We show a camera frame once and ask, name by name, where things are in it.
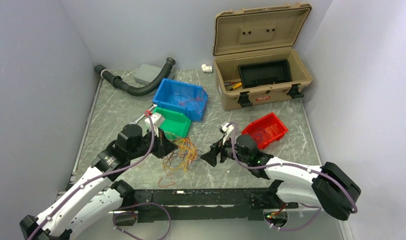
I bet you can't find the blue plastic bin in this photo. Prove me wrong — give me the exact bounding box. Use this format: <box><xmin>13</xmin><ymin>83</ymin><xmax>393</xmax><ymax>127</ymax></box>
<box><xmin>153</xmin><ymin>78</ymin><xmax>208</xmax><ymax>122</ymax></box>

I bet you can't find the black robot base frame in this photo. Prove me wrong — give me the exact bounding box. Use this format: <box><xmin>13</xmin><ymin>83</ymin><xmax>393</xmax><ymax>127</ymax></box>
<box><xmin>113</xmin><ymin>187</ymin><xmax>298</xmax><ymax>227</ymax></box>

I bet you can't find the green plastic bin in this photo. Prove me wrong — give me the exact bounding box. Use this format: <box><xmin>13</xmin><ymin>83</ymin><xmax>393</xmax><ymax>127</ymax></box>
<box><xmin>153</xmin><ymin>107</ymin><xmax>191</xmax><ymax>140</ymax></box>

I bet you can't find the silver open-end wrench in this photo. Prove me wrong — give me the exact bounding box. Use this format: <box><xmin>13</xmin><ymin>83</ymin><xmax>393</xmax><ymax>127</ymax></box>
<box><xmin>130</xmin><ymin>103</ymin><xmax>157</xmax><ymax>124</ymax></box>

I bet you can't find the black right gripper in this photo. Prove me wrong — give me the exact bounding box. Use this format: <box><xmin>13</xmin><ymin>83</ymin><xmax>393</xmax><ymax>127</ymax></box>
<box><xmin>200</xmin><ymin>134</ymin><xmax>250</xmax><ymax>167</ymax></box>

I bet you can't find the tan plastic toolbox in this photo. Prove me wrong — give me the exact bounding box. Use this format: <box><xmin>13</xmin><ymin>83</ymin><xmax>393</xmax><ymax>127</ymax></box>
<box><xmin>213</xmin><ymin>3</ymin><xmax>312</xmax><ymax>111</ymax></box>

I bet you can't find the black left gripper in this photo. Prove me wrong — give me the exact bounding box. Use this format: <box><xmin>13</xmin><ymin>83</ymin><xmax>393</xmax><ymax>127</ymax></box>
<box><xmin>128</xmin><ymin>126</ymin><xmax>178</xmax><ymax>160</ymax></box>

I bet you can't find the yellow handled screwdriver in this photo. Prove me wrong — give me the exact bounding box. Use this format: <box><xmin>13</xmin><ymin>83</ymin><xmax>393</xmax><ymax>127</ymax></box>
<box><xmin>224</xmin><ymin>81</ymin><xmax>242</xmax><ymax>91</ymax></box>

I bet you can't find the red plastic bin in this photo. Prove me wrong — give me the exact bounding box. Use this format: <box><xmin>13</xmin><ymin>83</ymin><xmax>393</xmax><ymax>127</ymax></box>
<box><xmin>241</xmin><ymin>112</ymin><xmax>288</xmax><ymax>150</ymax></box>

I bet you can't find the grey flat block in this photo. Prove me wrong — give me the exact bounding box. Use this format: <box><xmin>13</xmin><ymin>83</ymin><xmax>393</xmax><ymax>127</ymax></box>
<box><xmin>134</xmin><ymin>63</ymin><xmax>162</xmax><ymax>85</ymax></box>

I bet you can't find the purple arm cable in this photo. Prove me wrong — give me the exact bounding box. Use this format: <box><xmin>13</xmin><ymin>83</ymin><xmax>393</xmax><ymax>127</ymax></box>
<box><xmin>27</xmin><ymin>114</ymin><xmax>156</xmax><ymax>240</ymax></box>
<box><xmin>230</xmin><ymin>123</ymin><xmax>358</xmax><ymax>233</ymax></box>

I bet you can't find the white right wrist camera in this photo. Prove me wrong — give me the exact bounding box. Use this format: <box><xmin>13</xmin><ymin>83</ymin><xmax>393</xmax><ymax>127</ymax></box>
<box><xmin>219</xmin><ymin>122</ymin><xmax>235</xmax><ymax>145</ymax></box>

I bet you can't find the black toolbox tray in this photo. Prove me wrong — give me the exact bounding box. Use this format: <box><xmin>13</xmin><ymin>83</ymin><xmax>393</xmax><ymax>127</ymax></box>
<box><xmin>238</xmin><ymin>59</ymin><xmax>292</xmax><ymax>89</ymax></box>

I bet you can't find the white pipe elbow fitting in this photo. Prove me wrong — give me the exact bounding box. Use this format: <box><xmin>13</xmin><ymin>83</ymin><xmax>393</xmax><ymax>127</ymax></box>
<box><xmin>201</xmin><ymin>64</ymin><xmax>213</xmax><ymax>73</ymax></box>

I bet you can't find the black corrugated hose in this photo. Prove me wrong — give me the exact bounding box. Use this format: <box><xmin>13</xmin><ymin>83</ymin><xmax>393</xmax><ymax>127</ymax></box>
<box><xmin>94</xmin><ymin>57</ymin><xmax>177</xmax><ymax>97</ymax></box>

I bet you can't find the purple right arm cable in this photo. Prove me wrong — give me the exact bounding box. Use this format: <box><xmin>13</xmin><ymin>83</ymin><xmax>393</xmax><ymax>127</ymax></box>
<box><xmin>230</xmin><ymin>123</ymin><xmax>358</xmax><ymax>233</ymax></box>

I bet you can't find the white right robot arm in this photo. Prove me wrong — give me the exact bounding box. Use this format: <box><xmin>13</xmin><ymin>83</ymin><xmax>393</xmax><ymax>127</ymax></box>
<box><xmin>201</xmin><ymin>134</ymin><xmax>361</xmax><ymax>221</ymax></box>

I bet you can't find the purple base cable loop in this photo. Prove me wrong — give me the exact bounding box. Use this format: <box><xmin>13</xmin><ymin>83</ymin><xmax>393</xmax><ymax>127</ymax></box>
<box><xmin>112</xmin><ymin>200</ymin><xmax>171</xmax><ymax>240</ymax></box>

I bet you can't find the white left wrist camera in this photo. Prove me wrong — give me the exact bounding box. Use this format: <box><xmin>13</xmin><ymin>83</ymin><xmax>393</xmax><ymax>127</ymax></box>
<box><xmin>145</xmin><ymin>112</ymin><xmax>165</xmax><ymax>131</ymax></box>

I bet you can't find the yellow thin cable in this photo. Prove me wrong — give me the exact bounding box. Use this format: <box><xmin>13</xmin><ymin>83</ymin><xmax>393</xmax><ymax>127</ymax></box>
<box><xmin>163</xmin><ymin>132</ymin><xmax>200</xmax><ymax>173</ymax></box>

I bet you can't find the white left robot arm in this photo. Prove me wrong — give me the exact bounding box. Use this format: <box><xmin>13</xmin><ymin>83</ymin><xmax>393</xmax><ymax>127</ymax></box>
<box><xmin>20</xmin><ymin>124</ymin><xmax>177</xmax><ymax>240</ymax></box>

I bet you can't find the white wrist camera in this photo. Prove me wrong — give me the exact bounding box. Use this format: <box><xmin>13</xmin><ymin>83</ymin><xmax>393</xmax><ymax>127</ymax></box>
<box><xmin>145</xmin><ymin>112</ymin><xmax>165</xmax><ymax>131</ymax></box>
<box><xmin>219</xmin><ymin>122</ymin><xmax>235</xmax><ymax>145</ymax></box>

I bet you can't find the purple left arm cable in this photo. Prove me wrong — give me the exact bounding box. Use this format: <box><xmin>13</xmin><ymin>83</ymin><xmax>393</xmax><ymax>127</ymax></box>
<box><xmin>27</xmin><ymin>114</ymin><xmax>156</xmax><ymax>240</ymax></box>

